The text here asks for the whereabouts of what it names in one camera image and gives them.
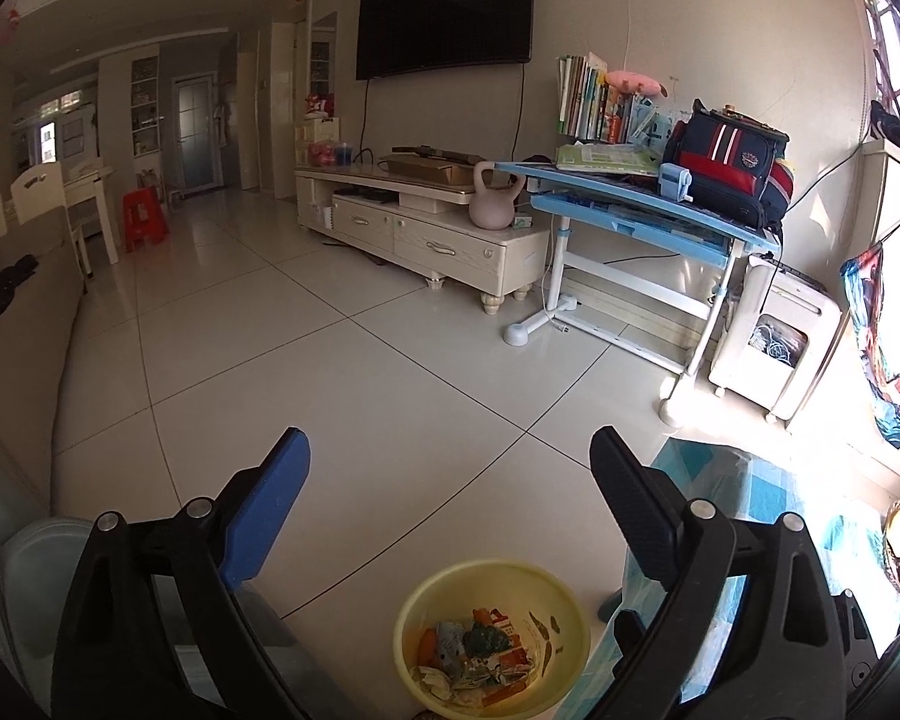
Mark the row of books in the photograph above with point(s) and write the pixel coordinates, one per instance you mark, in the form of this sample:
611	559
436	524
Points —
592	101

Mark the flat cardboard box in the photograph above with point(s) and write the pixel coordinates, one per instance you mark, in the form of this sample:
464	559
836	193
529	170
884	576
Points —
424	169

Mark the white air purifier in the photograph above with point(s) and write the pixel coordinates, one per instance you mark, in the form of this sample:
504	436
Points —
787	292

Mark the colourful printed bag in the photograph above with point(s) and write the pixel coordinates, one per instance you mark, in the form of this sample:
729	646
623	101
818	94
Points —
881	345

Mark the black bag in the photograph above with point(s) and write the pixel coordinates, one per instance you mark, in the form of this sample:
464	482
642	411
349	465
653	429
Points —
891	127

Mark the blue pencil sharpener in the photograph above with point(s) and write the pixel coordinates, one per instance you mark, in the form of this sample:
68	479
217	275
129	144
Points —
676	181

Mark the grey-green armchair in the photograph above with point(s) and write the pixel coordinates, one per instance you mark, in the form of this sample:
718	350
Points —
30	562

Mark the yellow plastic basin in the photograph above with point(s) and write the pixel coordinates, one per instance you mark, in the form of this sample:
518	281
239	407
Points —
555	600

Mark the red and blue containers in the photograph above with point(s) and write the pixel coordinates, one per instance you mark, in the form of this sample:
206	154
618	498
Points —
330	154

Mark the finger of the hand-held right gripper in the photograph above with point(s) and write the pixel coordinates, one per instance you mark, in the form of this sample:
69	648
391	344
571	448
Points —
862	645

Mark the white box red decoration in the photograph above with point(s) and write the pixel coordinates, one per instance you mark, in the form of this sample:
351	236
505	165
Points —
319	120

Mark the blue white study desk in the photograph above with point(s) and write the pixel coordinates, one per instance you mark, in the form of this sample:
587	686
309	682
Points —
645	225

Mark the navy red backpack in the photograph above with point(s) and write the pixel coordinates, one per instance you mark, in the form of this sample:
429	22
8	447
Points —
727	161

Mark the pink plush toy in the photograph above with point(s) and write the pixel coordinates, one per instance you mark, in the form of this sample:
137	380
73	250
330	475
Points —
634	81

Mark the red plastic stool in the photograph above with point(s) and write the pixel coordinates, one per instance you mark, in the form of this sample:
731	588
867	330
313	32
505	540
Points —
144	217

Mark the pink kettlebell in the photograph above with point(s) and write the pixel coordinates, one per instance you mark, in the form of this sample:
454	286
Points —
495	202

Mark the green open booklet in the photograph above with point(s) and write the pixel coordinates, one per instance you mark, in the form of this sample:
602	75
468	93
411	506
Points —
604	157

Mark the black cloth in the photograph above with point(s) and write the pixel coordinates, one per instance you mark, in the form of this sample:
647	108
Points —
0	289

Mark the orange peel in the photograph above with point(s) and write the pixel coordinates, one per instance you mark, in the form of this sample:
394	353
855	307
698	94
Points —
427	646

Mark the small green box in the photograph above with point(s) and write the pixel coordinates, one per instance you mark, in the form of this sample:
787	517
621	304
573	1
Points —
523	221

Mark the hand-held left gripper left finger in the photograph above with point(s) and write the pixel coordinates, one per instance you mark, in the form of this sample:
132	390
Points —
266	510

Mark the black flat television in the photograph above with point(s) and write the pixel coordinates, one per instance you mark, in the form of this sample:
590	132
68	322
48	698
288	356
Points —
442	7

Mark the grey glass door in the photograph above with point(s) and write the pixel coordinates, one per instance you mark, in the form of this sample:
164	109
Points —
195	135

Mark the white dining table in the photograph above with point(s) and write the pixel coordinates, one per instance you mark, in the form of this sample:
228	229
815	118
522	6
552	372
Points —
90	187

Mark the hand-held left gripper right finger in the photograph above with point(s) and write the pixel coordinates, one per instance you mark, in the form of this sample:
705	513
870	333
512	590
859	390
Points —
634	502

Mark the white display shelf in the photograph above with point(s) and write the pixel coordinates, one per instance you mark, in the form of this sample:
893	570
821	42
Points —
146	105

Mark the white tissue pile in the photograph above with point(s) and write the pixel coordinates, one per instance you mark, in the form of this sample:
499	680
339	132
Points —
439	684

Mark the cream television cabinet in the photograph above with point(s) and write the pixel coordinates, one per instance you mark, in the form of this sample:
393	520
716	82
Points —
420	232

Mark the red orange wrapper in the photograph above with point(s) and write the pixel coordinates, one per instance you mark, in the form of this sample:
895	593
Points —
504	619

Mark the blue checked tablecloth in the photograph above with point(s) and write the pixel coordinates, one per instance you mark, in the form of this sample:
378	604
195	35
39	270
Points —
750	487

